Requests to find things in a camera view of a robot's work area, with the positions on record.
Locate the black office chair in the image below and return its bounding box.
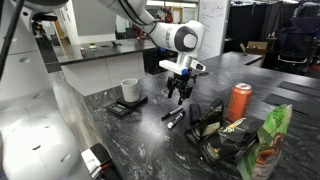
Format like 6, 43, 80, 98
276, 17, 320, 75

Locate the small jar on counter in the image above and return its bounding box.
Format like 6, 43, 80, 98
80, 48, 87, 58

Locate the green snack bag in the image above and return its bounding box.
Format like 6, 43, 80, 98
237, 104, 293, 180

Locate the black kitchen scale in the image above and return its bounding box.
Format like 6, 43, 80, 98
107, 95, 148, 117

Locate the white mug cup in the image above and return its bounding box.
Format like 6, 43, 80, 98
121, 79, 140, 103

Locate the orange drink can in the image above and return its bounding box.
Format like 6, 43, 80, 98
227, 83, 252, 122

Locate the black marker with white label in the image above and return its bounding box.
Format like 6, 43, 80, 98
167, 111, 186, 129

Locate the dark counter with white cabinet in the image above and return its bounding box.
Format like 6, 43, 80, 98
54, 39, 156, 96

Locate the white whiteboard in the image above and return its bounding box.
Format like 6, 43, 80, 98
198, 0, 231, 60

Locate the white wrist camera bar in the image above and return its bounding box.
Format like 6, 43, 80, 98
159, 60, 188, 75

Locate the cardboard box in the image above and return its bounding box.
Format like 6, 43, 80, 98
240, 41, 268, 55

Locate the black rectangular case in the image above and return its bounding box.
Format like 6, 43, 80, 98
189, 104, 201, 125

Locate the black and white device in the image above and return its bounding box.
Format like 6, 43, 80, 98
81, 143, 122, 180

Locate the black snack bag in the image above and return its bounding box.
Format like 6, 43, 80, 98
184, 98, 263, 164

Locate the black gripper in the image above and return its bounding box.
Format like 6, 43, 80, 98
166, 72, 197, 105

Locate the black marker with grey cap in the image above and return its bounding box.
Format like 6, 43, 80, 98
161, 106, 183, 121

